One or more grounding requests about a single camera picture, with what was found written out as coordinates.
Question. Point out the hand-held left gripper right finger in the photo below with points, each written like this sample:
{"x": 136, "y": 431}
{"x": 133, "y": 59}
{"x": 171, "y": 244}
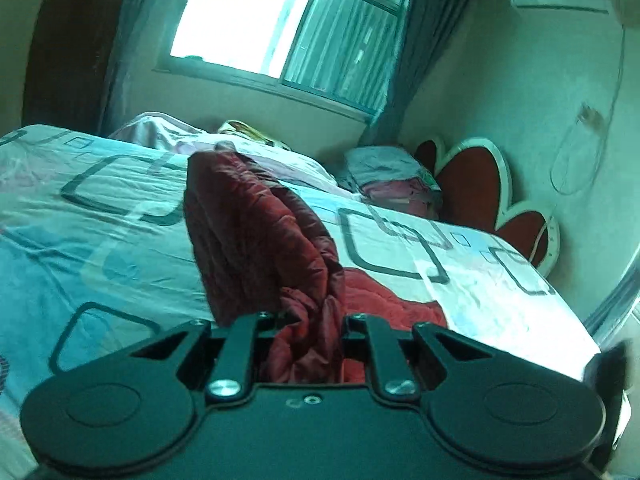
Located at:
{"x": 360, "y": 330}

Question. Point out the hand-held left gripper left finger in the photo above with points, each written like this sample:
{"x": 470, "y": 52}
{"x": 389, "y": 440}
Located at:
{"x": 250, "y": 330}

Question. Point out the red quilted puffer jacket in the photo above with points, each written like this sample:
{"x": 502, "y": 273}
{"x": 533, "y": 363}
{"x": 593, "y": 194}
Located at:
{"x": 250, "y": 240}

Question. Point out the pink pillow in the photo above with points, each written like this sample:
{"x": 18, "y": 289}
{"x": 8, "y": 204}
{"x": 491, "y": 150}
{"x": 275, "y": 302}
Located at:
{"x": 400, "y": 200}

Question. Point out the folded blue pink bedding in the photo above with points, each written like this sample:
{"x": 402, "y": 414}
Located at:
{"x": 385, "y": 165}

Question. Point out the red petal-shaped headboard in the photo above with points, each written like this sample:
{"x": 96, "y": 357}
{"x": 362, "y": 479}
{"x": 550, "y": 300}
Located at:
{"x": 475, "y": 185}

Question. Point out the bed with patterned sheet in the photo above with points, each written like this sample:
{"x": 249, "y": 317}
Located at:
{"x": 100, "y": 220}

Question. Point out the yellow printed cloth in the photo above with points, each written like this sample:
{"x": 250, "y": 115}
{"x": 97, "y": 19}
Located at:
{"x": 250, "y": 132}

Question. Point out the pink folded quilt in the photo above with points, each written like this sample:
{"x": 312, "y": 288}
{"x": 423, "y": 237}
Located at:
{"x": 165, "y": 130}

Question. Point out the grey-blue curtain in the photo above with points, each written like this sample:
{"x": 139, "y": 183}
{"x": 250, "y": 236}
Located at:
{"x": 430, "y": 60}
{"x": 130, "y": 60}

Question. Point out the sliding glass window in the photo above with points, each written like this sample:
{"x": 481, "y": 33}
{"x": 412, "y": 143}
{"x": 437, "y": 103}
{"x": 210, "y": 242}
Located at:
{"x": 325, "y": 45}

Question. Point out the dark wooden door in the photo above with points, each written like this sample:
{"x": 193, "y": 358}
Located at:
{"x": 65, "y": 60}

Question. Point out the wall socket with charger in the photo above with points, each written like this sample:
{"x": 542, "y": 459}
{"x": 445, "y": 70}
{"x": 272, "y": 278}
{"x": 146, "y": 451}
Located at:
{"x": 591, "y": 115}

